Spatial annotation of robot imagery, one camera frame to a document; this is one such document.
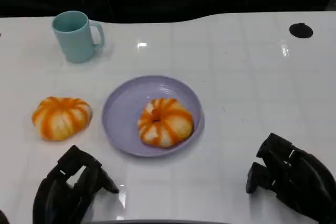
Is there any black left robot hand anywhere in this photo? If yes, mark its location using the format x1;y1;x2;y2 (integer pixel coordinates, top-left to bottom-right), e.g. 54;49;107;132
32;144;120;224

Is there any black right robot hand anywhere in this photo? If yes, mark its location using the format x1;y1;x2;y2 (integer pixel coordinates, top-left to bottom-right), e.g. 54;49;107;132
245;132;336;224

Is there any orange and white bread roll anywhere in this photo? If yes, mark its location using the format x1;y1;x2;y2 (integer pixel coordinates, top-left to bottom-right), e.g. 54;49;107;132
137;98;195;148
31;96;93;142

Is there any lilac plate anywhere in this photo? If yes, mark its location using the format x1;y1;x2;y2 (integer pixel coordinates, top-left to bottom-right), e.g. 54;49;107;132
101;75;205;158

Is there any black round table grommet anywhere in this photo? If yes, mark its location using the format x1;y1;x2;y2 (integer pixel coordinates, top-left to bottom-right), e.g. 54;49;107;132
289;23;314;39

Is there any pale green mug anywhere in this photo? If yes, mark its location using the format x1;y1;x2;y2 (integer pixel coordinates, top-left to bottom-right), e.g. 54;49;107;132
51;10;106;64

